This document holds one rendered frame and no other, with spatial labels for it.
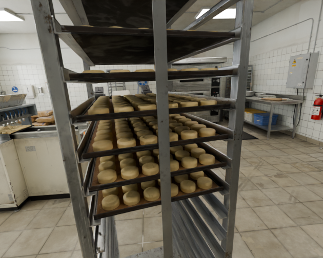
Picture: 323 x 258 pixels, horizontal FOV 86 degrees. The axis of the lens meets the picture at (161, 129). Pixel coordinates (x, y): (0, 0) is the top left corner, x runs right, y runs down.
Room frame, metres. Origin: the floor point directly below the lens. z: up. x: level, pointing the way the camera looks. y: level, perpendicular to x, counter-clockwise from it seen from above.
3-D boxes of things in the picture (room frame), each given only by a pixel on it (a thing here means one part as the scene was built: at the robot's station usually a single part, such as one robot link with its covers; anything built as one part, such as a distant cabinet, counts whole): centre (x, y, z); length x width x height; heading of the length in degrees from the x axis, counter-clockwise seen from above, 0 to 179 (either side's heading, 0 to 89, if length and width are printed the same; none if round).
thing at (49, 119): (5.27, 3.46, 0.47); 0.72 x 0.42 x 0.17; 10
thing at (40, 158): (2.07, 1.35, 0.45); 0.70 x 0.34 x 0.90; 94
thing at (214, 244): (0.78, -0.11, 0.78); 0.64 x 0.03 x 0.03; 16
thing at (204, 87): (5.62, -1.05, 1.00); 1.56 x 1.20 x 2.01; 95
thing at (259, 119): (4.43, -2.73, 0.36); 0.47 x 0.38 x 0.26; 96
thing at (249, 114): (4.88, -2.69, 0.36); 0.47 x 0.38 x 0.26; 95
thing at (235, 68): (0.78, -0.11, 1.41); 0.64 x 0.03 x 0.03; 16
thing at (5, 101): (2.04, 1.85, 1.25); 0.56 x 0.29 x 0.14; 4
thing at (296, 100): (4.73, -2.70, 0.49); 1.90 x 0.72 x 0.98; 5
